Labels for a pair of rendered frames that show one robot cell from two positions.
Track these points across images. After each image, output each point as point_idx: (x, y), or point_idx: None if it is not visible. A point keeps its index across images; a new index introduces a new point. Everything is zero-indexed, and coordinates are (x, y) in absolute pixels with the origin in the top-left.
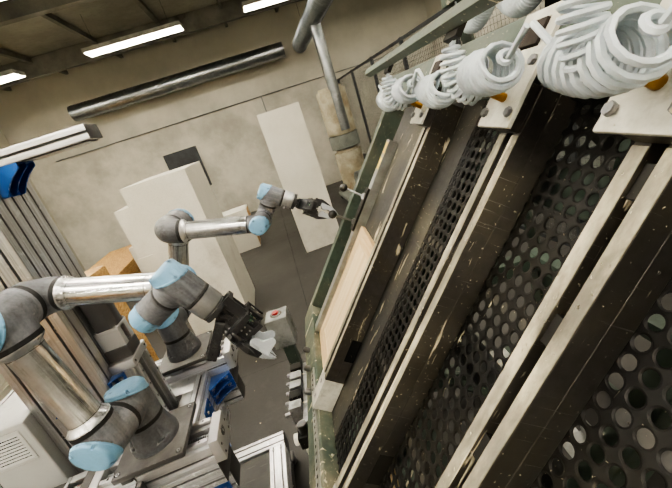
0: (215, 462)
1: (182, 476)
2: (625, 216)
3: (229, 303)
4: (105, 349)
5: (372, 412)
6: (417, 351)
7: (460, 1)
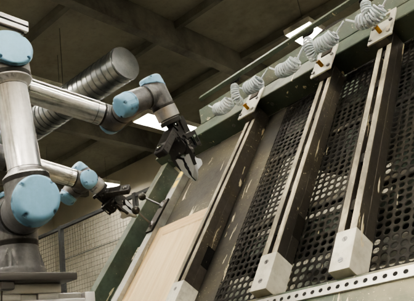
0: None
1: None
2: (384, 56)
3: (182, 119)
4: None
5: (285, 194)
6: (310, 150)
7: (315, 20)
